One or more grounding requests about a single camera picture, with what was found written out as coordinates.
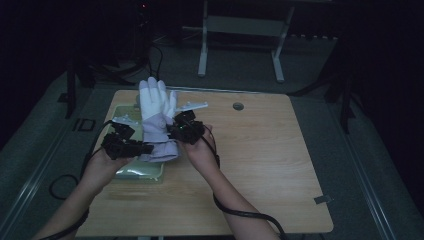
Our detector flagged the black floor cable loop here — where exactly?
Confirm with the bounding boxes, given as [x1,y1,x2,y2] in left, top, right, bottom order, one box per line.
[48,174,81,202]

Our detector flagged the grey tape piece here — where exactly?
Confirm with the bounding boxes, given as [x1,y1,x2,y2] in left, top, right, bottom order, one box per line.
[313,194,334,205]

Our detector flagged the person's right hand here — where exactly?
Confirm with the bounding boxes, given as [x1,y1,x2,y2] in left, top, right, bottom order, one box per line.
[179,125,221,180]

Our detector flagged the black hanging cables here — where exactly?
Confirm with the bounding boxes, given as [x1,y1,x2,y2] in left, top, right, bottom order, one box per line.
[147,42,165,84]

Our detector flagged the dark tripod stand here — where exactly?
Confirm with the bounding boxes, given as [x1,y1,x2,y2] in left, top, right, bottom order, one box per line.
[288,36,358,135]

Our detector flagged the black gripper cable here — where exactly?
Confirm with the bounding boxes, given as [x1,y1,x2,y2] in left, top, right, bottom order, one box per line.
[199,124,290,240]
[37,119,116,240]

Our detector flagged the white metal desk frame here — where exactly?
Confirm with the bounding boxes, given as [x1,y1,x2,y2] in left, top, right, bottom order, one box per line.
[181,0,296,84]

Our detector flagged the white and purple glove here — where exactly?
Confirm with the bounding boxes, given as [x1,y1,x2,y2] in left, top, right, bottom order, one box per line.
[137,76,181,164]

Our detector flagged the pale green plastic basket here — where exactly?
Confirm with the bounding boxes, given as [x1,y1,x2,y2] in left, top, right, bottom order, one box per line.
[111,103,165,183]

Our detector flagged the black equipment stand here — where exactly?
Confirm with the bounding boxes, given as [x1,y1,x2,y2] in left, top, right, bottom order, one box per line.
[64,1,158,120]

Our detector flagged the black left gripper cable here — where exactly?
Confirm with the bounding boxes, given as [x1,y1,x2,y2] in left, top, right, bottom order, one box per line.
[37,119,116,240]

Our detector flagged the person's left hand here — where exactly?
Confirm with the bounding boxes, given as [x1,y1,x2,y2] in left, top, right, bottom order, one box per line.
[81,149,135,195]

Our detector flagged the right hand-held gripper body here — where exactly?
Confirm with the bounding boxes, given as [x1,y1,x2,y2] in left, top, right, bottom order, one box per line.
[173,101,209,145]

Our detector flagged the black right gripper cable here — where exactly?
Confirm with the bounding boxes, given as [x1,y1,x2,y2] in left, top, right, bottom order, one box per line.
[199,124,290,240]

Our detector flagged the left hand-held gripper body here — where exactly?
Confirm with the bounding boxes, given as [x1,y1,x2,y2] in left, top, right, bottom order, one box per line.
[100,114,148,161]

